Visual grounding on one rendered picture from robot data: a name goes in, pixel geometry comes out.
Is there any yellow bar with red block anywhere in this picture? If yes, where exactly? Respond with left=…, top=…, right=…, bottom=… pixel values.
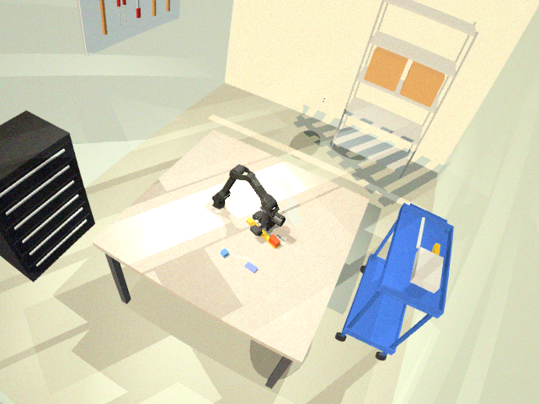
left=246, top=217, right=280, bottom=249

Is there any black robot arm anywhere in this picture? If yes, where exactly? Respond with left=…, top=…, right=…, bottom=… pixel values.
left=211, top=164, right=286, bottom=226

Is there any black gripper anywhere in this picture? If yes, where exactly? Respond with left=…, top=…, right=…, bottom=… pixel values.
left=250, top=216, right=276, bottom=237

